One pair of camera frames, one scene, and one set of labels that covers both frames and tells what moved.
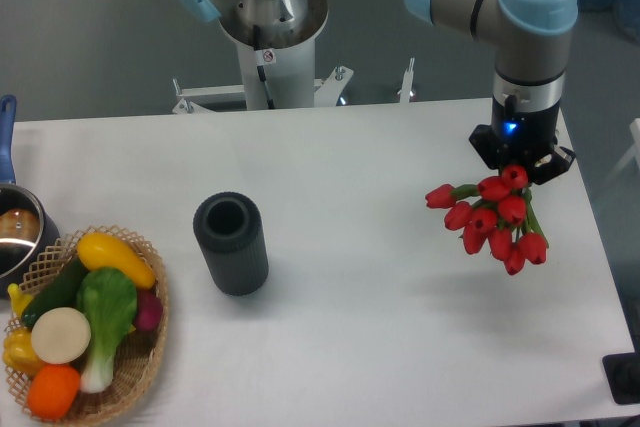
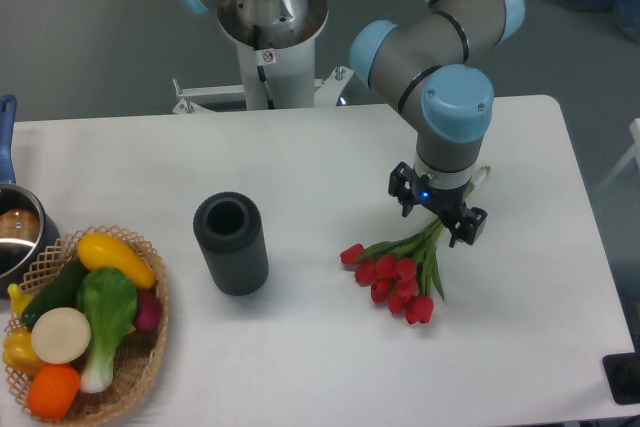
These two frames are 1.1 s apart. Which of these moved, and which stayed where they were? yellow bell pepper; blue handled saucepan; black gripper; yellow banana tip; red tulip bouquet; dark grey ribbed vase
Moved: black gripper; red tulip bouquet
Stayed: blue handled saucepan; yellow banana tip; dark grey ribbed vase; yellow bell pepper
